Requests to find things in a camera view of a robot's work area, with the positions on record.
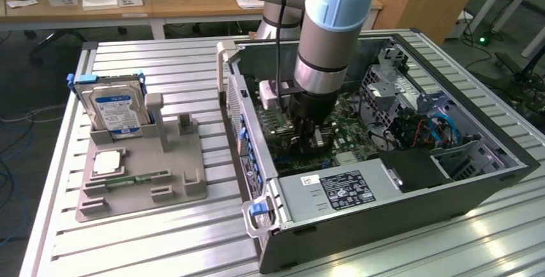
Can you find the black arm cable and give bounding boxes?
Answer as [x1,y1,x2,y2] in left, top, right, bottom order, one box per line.
[274,0,293,114]

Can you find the silver CPU chip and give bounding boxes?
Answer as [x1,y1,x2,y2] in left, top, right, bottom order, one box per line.
[93,152,124,174]

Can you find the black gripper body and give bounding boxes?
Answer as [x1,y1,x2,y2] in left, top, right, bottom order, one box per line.
[292,90,340,124]

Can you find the wooden desk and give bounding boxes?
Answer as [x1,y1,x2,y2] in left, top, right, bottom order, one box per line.
[0,0,385,40]

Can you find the blue card retention latch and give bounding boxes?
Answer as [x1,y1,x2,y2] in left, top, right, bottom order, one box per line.
[238,115,250,141]

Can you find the metal disk bay cage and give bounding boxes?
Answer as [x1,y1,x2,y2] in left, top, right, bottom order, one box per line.
[364,47,411,124]

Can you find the blue disk wire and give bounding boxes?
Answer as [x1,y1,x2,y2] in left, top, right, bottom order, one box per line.
[427,115,460,146]

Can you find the green motherboard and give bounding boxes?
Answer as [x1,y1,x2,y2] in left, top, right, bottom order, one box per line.
[254,79,385,176]

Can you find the wooden cabinet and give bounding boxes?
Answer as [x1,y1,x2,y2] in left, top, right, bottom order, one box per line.
[369,0,491,45]

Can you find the white paper sheets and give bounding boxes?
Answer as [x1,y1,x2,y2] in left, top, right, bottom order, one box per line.
[234,0,266,10]

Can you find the green RAM stick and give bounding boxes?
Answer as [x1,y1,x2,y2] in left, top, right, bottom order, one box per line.
[105,174,166,186]

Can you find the hard disk in blue carrier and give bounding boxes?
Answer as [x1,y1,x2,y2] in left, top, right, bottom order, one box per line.
[65,71,148,140]

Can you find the blue floor cable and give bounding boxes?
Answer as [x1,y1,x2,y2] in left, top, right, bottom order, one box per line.
[0,120,38,248]

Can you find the open black PC case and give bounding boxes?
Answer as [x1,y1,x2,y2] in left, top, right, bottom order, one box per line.
[216,33,542,274]

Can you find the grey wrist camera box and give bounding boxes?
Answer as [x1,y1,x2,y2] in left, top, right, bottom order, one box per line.
[258,79,296,110]

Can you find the grey plastic parts rack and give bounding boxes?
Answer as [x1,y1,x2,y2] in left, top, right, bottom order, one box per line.
[75,93,210,223]

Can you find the grey power supply unit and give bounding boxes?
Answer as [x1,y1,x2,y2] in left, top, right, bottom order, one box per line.
[276,158,405,224]

